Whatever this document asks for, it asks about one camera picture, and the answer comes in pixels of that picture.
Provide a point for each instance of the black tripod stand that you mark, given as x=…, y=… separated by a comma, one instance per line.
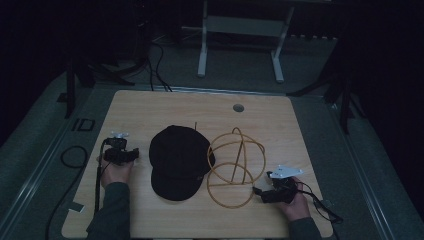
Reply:
x=345, y=100

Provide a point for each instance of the black metal stand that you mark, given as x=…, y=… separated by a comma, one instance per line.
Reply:
x=70, y=90

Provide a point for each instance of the person's right hand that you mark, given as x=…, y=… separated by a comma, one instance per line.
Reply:
x=297, y=204

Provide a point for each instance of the black baseball cap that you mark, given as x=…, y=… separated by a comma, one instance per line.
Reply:
x=178, y=163

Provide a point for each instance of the grey table grommet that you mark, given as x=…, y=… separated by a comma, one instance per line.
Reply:
x=238, y=108

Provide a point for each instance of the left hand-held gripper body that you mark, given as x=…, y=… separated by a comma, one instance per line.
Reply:
x=116, y=154

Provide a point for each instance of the white desk frame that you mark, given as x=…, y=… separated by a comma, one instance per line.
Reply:
x=240, y=26

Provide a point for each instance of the person's left hand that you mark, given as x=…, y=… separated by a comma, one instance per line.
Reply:
x=115, y=173

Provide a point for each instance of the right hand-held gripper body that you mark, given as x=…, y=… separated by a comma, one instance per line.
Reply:
x=282, y=191

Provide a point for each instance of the black floor tape marking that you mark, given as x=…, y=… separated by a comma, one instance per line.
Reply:
x=83, y=124

